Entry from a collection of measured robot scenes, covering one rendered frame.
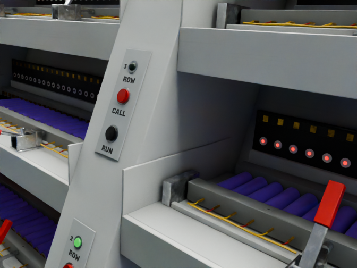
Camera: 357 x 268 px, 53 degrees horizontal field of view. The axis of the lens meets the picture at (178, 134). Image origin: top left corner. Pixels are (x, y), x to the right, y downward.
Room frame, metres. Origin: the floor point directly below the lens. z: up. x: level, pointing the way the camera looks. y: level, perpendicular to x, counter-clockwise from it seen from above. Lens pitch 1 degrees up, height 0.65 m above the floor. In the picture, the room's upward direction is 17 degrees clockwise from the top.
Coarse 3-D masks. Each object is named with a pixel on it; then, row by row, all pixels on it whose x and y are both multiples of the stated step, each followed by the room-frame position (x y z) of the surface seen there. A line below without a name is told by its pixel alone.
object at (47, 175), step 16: (0, 80) 0.92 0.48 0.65; (48, 96) 0.80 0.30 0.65; (64, 96) 0.76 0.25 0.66; (0, 128) 0.63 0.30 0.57; (0, 144) 0.55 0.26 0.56; (80, 144) 0.42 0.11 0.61; (0, 160) 0.55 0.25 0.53; (16, 160) 0.51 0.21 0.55; (32, 160) 0.50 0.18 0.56; (48, 160) 0.50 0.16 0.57; (64, 160) 0.50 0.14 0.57; (16, 176) 0.52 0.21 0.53; (32, 176) 0.49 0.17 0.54; (48, 176) 0.46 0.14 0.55; (64, 176) 0.45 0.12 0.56; (32, 192) 0.49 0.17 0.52; (48, 192) 0.46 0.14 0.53; (64, 192) 0.44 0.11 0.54
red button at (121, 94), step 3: (120, 90) 0.39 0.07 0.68; (123, 90) 0.39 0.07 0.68; (126, 90) 0.39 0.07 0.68; (120, 93) 0.39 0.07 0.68; (123, 93) 0.39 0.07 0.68; (126, 93) 0.39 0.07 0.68; (117, 96) 0.39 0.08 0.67; (120, 96) 0.39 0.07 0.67; (123, 96) 0.39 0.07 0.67; (126, 96) 0.39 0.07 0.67; (117, 99) 0.39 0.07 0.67; (120, 99) 0.39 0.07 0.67; (123, 99) 0.39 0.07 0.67; (126, 99) 0.39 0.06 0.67; (120, 102) 0.39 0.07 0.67; (123, 102) 0.39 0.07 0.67
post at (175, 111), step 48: (144, 0) 0.41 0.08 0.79; (144, 48) 0.39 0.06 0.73; (144, 96) 0.38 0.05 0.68; (192, 96) 0.41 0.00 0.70; (240, 96) 0.49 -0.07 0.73; (96, 144) 0.41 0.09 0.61; (144, 144) 0.37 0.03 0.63; (192, 144) 0.43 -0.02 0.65; (240, 144) 0.52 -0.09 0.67; (96, 192) 0.39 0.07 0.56; (96, 240) 0.38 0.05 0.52
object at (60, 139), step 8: (0, 112) 0.66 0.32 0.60; (8, 112) 0.65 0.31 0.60; (8, 120) 0.64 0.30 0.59; (16, 120) 0.62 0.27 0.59; (24, 120) 0.60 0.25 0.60; (32, 120) 0.61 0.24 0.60; (8, 128) 0.61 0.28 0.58; (16, 128) 0.60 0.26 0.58; (32, 128) 0.58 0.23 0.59; (40, 128) 0.57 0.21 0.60; (48, 128) 0.57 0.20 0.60; (48, 136) 0.55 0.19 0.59; (56, 136) 0.54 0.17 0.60; (64, 136) 0.53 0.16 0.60; (72, 136) 0.53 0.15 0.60; (40, 144) 0.54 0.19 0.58; (48, 144) 0.54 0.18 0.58; (56, 144) 0.54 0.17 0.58; (64, 144) 0.53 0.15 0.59; (56, 152) 0.51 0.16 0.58
